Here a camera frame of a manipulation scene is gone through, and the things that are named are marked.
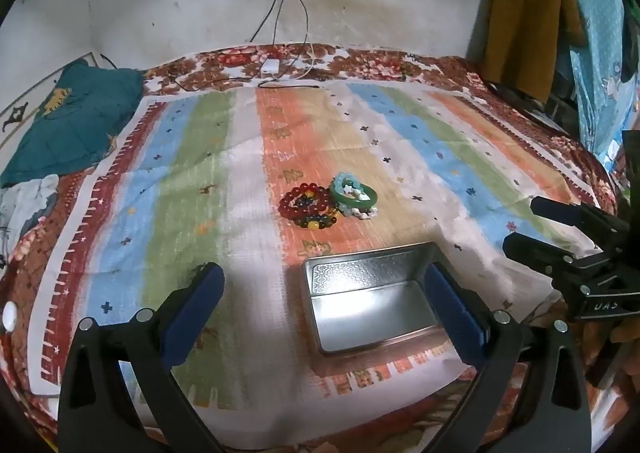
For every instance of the teal pillow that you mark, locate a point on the teal pillow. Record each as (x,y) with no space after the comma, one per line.
(75,123)

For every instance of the small white round object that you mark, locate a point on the small white round object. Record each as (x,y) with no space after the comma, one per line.
(9,316)

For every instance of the grey white cloth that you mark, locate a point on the grey white cloth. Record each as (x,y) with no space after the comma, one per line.
(25,213)

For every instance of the white power adapter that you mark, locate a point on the white power adapter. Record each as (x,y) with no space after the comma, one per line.
(270,67)

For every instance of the green jade bangle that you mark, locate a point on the green jade bangle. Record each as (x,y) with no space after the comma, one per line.
(370,195)

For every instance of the mustard yellow hanging cloth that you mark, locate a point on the mustard yellow hanging cloth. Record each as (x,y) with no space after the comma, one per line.
(525,18)

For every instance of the blue printed hanging cloth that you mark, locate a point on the blue printed hanging cloth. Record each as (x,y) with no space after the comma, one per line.
(600,58)

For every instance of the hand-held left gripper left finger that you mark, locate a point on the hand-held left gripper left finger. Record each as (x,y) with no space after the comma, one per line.
(195,313)

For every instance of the silver metal tin box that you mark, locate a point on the silver metal tin box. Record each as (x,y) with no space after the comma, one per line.
(370,308)

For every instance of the striped printed blanket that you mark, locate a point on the striped printed blanket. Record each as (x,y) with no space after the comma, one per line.
(200,158)

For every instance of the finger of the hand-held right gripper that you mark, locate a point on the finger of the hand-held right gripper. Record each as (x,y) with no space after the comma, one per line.
(565,215)
(540,253)

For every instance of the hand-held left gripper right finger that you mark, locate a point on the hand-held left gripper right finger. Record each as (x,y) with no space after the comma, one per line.
(450,308)

